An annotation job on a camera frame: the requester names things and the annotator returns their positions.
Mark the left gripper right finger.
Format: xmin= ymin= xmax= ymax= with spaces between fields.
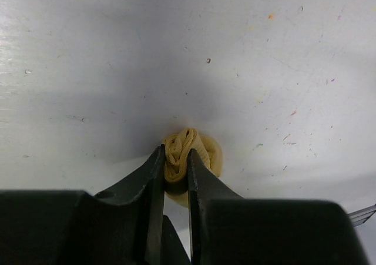
xmin=187 ymin=149 xmax=242 ymax=264

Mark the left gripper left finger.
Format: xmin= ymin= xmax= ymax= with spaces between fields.
xmin=94 ymin=145 xmax=165 ymax=264

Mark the mustard yellow sock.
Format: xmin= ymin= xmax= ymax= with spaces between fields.
xmin=163 ymin=128 xmax=223 ymax=208

